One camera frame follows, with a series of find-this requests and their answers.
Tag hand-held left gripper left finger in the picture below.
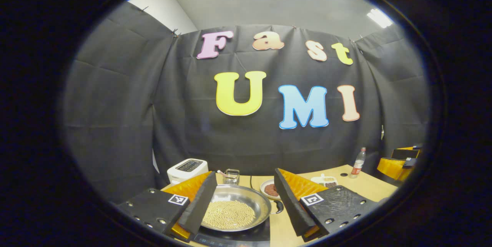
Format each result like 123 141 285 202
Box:
117 171 218 243

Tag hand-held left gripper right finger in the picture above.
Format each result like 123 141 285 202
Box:
274 168 379 242

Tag pile of yellow soybeans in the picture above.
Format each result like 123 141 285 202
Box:
202 200 256 230

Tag steel pot with black handle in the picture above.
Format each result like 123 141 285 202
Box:
200 184 284 233

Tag black induction cooktop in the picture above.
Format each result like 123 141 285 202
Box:
192 220 271 247

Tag white round plate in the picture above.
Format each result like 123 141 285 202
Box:
260 179 281 201

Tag plastic water bottle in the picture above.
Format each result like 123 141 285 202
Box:
349 147 367 179

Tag white toaster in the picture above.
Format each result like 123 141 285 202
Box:
167 158 209 185

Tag white divided dish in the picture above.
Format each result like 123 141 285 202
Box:
311 174 339 188

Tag black backdrop cloth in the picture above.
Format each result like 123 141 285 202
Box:
63 1 429 203

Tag small ceiling light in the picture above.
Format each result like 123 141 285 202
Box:
366 8 394 28

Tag wire mesh holder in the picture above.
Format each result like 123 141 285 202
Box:
223 169 240 185

